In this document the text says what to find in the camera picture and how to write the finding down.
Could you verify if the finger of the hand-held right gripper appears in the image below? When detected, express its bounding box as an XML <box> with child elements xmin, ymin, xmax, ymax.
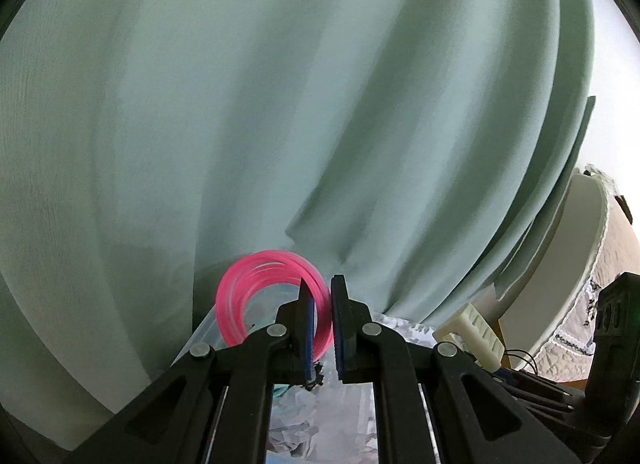
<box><xmin>492</xmin><ymin>369</ymin><xmax>591</xmax><ymax>402</ymax></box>
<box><xmin>520</xmin><ymin>399</ymin><xmax>576</xmax><ymax>437</ymax></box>

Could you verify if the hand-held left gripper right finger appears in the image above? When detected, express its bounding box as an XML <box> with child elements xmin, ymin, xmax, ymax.
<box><xmin>331</xmin><ymin>274</ymin><xmax>583</xmax><ymax>464</ymax></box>

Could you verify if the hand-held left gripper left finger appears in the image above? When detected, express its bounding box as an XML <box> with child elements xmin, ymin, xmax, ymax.
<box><xmin>62</xmin><ymin>279</ymin><xmax>317</xmax><ymax>464</ymax></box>

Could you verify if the pink hair ties bunch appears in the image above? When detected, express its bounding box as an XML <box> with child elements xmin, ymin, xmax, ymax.
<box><xmin>216</xmin><ymin>250</ymin><xmax>335</xmax><ymax>362</ymax></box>

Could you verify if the grey floral tablecloth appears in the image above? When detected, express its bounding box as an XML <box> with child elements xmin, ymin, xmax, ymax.
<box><xmin>372</xmin><ymin>313</ymin><xmax>443</xmax><ymax>351</ymax></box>

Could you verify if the white ribbed plastic block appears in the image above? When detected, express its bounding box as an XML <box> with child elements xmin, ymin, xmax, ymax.
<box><xmin>433</xmin><ymin>302</ymin><xmax>507</xmax><ymax>371</ymax></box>

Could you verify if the beige quilted lace cloth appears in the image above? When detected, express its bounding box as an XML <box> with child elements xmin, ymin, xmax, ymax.
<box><xmin>530</xmin><ymin>163</ymin><xmax>640</xmax><ymax>387</ymax></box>

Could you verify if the white chair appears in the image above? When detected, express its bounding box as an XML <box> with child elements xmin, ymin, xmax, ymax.
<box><xmin>492</xmin><ymin>171</ymin><xmax>622</xmax><ymax>381</ymax></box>

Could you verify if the pale green curtain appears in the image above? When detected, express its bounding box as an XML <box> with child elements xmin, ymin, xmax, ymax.
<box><xmin>0</xmin><ymin>0</ymin><xmax>598</xmax><ymax>450</ymax></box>

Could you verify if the black cable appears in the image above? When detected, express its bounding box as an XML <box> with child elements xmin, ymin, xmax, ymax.
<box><xmin>500</xmin><ymin>346</ymin><xmax>543</xmax><ymax>376</ymax></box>

